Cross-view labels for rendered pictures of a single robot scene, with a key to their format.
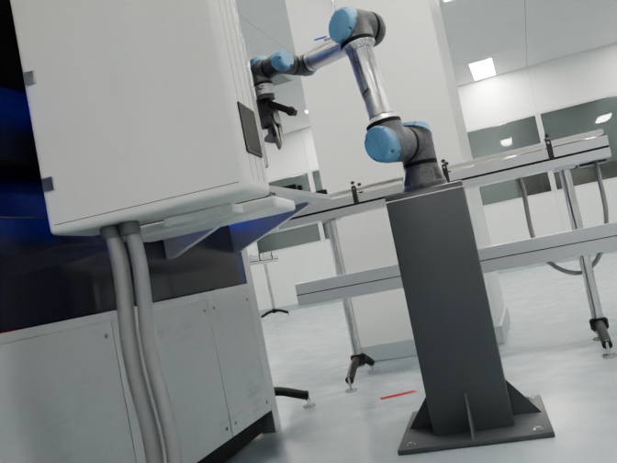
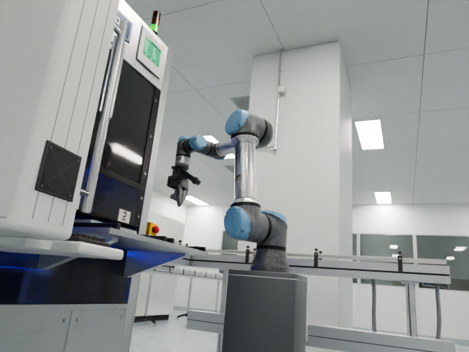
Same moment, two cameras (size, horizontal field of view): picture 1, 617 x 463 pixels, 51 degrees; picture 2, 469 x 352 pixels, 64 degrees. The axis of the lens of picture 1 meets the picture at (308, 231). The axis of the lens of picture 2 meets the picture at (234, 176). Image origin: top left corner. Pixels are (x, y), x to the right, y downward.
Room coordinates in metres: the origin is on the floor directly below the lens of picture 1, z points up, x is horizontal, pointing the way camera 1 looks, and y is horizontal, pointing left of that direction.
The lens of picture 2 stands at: (0.69, -0.41, 0.73)
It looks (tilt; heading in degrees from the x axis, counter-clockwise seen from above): 16 degrees up; 6
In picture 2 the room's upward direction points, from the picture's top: 5 degrees clockwise
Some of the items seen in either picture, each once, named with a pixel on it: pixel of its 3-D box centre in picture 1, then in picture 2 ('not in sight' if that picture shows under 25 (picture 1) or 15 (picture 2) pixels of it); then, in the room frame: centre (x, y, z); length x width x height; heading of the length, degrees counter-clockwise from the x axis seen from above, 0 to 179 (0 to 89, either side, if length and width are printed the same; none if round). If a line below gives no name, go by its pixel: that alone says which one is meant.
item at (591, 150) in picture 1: (402, 186); (283, 260); (3.22, -0.50, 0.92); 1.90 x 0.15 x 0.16; 71
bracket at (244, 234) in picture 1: (271, 228); (155, 265); (2.52, 0.14, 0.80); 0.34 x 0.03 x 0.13; 71
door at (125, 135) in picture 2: not in sight; (127, 121); (2.42, 0.36, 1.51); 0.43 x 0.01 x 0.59; 161
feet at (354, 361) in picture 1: (360, 367); not in sight; (3.35, -0.12, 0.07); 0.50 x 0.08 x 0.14; 161
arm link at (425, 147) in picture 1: (414, 142); (271, 229); (2.17, -0.41, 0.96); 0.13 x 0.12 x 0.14; 134
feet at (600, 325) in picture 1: (600, 333); not in sight; (2.98, -1.21, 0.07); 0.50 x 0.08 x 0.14; 161
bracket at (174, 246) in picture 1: (211, 228); (76, 253); (2.04, 0.30, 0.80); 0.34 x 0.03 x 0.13; 71
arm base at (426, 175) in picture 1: (422, 176); (270, 260); (2.18, -0.41, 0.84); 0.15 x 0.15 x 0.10
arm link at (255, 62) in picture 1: (261, 72); (184, 147); (2.48, 0.06, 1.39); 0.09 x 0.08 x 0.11; 44
